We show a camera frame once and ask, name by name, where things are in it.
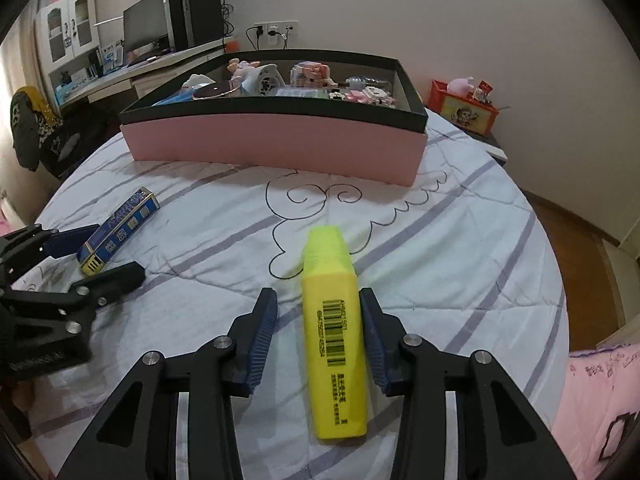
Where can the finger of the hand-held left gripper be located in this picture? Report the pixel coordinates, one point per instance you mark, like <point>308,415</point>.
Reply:
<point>112,280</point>
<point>70,241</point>

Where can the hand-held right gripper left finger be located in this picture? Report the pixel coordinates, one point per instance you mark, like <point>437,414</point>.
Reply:
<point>262,331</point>

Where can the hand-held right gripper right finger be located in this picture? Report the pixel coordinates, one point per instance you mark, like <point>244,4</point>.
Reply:
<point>372,341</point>

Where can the yellow highlighter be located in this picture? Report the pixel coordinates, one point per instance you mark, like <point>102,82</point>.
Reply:
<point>335,350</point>

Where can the small blue patterned box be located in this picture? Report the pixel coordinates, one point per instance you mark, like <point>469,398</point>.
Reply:
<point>120,232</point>

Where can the pink box with black rim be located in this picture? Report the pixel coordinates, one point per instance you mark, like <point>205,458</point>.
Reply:
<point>280,145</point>

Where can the baby doll with pink hair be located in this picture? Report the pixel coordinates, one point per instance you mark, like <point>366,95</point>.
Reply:
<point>242,74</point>

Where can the clear plastic box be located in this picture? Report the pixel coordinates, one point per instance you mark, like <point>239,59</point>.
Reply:
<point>297,93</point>

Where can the pink block figure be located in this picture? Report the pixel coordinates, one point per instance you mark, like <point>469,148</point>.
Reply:
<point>370,97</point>

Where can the glass bottle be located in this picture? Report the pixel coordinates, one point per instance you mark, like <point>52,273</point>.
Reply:
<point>370,81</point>

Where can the pink block toy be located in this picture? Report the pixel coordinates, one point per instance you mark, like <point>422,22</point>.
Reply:
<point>312,75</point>

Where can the striped white tablecloth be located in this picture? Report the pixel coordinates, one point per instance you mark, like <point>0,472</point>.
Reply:
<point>425,260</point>

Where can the black office chair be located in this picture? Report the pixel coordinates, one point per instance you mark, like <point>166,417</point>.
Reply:
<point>85,145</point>

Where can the draped dark printed clothing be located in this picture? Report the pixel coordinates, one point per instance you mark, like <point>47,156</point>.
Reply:
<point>32,125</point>

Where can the blue white carton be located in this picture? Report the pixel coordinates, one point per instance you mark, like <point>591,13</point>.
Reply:
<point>112,55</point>

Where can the white desk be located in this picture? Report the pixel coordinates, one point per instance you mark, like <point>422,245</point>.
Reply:
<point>150,67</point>

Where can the white hutch cabinet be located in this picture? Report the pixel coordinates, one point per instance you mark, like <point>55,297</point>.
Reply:
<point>67,30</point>

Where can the black computer monitor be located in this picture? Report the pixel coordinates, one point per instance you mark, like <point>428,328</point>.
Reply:
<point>147,27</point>

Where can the pink printed quilt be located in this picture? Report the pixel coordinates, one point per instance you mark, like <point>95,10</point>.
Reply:
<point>595,410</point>

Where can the red storage crate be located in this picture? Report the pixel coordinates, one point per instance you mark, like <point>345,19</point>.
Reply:
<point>465,115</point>

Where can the black computer tower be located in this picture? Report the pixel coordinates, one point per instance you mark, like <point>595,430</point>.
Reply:
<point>195,17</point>

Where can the white wardrobe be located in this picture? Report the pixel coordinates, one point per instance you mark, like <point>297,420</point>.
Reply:
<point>622,285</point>

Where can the pink plush toy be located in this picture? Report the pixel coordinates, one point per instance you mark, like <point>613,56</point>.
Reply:
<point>460,86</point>

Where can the small red packet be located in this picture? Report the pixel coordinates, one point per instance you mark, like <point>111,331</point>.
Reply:
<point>482,91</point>

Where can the white wall power outlets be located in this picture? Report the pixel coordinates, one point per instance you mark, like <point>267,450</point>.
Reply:
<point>276,28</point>

